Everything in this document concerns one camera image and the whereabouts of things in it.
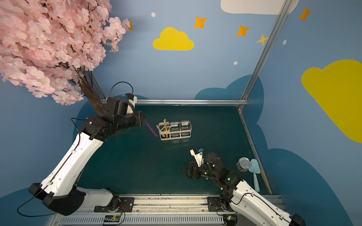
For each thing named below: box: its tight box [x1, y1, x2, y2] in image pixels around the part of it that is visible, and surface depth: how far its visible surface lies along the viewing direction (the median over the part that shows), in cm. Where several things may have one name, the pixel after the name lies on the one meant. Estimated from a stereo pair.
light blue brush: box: [248, 158, 261, 193], surface depth 89 cm
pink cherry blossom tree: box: [0, 0, 132, 115], surface depth 52 cm
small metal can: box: [236, 156, 252, 173], surface depth 86 cm
